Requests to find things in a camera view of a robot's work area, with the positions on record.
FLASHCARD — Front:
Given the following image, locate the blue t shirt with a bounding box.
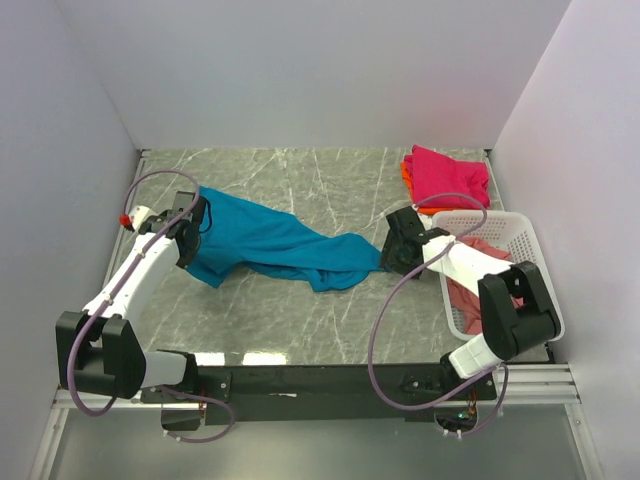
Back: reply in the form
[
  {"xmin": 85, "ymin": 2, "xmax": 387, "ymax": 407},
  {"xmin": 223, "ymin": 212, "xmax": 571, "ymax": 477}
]
[{"xmin": 187, "ymin": 187, "xmax": 381, "ymax": 293}]

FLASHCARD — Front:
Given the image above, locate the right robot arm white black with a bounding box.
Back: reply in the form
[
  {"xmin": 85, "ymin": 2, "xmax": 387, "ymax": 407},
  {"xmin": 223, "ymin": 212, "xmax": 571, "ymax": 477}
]
[{"xmin": 381, "ymin": 207, "xmax": 564, "ymax": 386}]

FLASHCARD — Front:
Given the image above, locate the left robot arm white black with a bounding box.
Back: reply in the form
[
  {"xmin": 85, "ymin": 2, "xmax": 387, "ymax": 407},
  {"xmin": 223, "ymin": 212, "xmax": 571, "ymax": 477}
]
[{"xmin": 55, "ymin": 191, "xmax": 212, "ymax": 399}]

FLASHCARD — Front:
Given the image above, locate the orange folded t shirt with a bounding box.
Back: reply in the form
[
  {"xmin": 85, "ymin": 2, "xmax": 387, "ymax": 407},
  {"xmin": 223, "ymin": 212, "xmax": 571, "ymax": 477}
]
[{"xmin": 400, "ymin": 161, "xmax": 452, "ymax": 216}]

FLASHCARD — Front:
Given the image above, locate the salmon pink t shirt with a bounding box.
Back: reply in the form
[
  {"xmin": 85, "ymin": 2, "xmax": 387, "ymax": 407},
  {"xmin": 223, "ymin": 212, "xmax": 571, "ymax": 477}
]
[{"xmin": 446, "ymin": 237, "xmax": 512, "ymax": 335}]

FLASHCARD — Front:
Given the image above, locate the magenta folded t shirt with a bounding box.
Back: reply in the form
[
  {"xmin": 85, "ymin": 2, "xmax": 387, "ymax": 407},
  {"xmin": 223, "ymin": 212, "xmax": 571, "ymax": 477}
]
[{"xmin": 401, "ymin": 145, "xmax": 491, "ymax": 210}]

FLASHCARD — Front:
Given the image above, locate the white plastic laundry basket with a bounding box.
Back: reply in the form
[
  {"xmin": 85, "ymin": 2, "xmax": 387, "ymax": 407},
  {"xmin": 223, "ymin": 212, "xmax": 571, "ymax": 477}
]
[{"xmin": 432, "ymin": 210, "xmax": 565, "ymax": 342}]

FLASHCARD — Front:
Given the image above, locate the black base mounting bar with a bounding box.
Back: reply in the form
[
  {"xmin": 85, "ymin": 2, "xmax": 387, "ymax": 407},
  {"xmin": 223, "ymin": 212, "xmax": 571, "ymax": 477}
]
[{"xmin": 139, "ymin": 364, "xmax": 499, "ymax": 426}]

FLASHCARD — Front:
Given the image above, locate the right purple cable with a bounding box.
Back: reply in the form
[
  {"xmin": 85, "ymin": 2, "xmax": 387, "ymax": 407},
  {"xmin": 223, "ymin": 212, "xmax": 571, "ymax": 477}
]
[{"xmin": 367, "ymin": 192, "xmax": 510, "ymax": 439}]

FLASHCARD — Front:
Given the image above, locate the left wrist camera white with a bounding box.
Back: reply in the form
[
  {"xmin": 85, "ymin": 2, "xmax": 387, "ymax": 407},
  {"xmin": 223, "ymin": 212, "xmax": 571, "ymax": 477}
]
[{"xmin": 119, "ymin": 205, "xmax": 156, "ymax": 234}]

